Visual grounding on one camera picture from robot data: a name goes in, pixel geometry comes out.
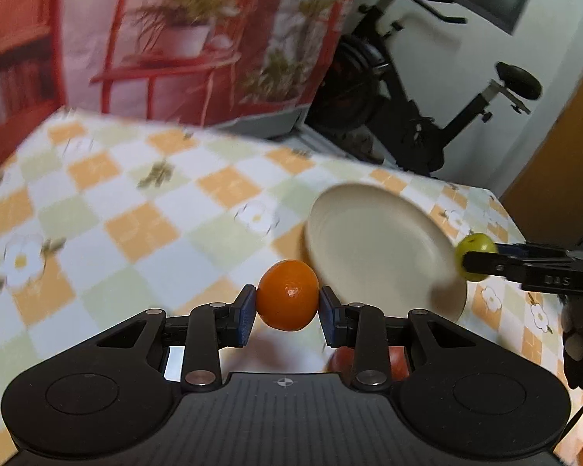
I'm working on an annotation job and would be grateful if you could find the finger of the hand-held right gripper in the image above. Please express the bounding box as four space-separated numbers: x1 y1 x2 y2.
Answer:
461 251 528 281
493 242 571 258

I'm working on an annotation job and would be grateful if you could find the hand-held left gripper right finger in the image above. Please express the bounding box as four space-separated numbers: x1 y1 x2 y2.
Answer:
319 285 482 393

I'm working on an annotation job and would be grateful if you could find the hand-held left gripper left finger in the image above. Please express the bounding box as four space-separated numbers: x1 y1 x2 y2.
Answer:
94 284 258 393

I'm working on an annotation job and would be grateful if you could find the green round fruit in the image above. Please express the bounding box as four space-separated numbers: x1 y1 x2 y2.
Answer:
454 233 499 282

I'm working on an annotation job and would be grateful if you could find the orange tangerine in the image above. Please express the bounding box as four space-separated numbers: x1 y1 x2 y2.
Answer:
257 259 320 332

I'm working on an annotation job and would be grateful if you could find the red apple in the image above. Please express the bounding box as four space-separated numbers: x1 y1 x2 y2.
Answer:
329 344 411 380

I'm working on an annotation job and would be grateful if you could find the cream round plate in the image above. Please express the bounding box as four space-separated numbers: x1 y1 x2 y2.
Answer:
305 182 468 323

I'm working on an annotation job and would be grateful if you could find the person's right hand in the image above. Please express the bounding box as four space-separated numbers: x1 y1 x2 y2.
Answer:
561 295 583 391

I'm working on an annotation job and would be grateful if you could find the wooden door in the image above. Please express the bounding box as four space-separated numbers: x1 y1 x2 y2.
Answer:
500 24 583 248

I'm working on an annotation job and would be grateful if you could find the checkered flower tablecloth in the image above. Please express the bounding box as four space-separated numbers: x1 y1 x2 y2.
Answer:
0 107 571 466

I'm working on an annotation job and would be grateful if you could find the brown sandal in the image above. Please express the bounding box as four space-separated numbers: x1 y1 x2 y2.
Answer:
340 129 384 163

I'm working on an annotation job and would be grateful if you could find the black exercise bike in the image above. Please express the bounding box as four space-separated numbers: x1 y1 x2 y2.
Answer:
304 0 545 178

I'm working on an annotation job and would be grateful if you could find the black cable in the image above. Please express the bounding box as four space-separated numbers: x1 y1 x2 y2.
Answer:
560 387 583 445

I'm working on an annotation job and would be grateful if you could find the red chair wall poster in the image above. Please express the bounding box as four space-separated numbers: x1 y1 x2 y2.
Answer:
0 0 365 166

